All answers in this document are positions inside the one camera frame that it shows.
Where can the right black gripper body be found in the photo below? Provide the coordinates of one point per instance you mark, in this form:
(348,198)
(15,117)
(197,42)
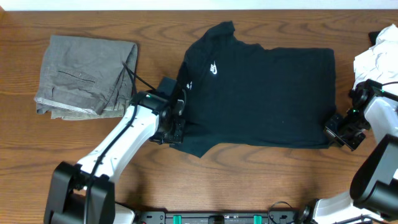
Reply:
(349,130)

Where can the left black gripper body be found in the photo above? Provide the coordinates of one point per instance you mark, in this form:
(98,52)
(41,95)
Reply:
(174,132)

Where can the black Nike t-shirt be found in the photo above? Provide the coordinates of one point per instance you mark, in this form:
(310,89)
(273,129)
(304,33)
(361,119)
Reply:
(245,94)

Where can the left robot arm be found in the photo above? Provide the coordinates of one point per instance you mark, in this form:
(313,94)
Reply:
(85,192)

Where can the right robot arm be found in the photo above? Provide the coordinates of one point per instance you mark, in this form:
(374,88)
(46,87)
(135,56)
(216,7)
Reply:
(372,196)

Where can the white crumpled garment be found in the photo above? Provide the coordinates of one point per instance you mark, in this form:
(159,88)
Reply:
(379,62)

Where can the black garment under white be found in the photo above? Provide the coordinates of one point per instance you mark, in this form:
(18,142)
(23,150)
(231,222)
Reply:
(373,37)

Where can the folded grey shorts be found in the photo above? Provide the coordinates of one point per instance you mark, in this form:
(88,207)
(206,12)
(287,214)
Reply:
(83,78)

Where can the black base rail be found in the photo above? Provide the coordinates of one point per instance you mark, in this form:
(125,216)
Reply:
(276,216)

